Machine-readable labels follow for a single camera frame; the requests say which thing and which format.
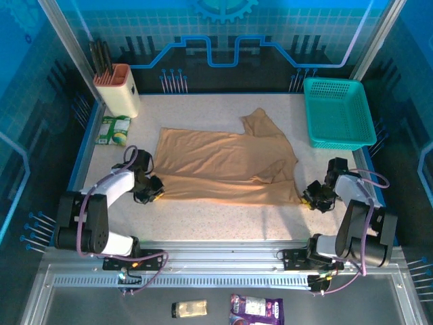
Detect green snack packet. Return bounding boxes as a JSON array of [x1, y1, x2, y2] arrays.
[[95, 114, 132, 147]]

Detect teal plastic basket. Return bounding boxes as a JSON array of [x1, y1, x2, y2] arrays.
[[303, 77, 378, 152]]

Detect aluminium corner post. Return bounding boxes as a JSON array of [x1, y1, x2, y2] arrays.
[[350, 0, 407, 82], [36, 0, 104, 102]]

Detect small yellowish bottle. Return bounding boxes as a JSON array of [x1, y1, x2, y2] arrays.
[[170, 299, 208, 319]]

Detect small circuit board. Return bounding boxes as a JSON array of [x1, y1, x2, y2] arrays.
[[116, 267, 143, 297], [306, 270, 336, 297]]

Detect aluminium base frame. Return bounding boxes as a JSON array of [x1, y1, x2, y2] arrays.
[[40, 239, 407, 290]]

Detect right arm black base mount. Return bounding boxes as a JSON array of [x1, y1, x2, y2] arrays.
[[282, 248, 344, 272]]

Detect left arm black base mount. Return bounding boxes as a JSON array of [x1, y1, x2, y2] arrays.
[[103, 248, 164, 272]]

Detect black-handled knife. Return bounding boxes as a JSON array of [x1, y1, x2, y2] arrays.
[[89, 41, 99, 78], [102, 41, 114, 76], [95, 38, 106, 77]]

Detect cream knife block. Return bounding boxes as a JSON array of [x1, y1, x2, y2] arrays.
[[93, 63, 141, 118]]

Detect purple snack packet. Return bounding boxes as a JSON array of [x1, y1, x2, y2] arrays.
[[228, 292, 284, 325]]

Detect tan t-shirt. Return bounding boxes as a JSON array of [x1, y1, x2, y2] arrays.
[[152, 107, 304, 207]]

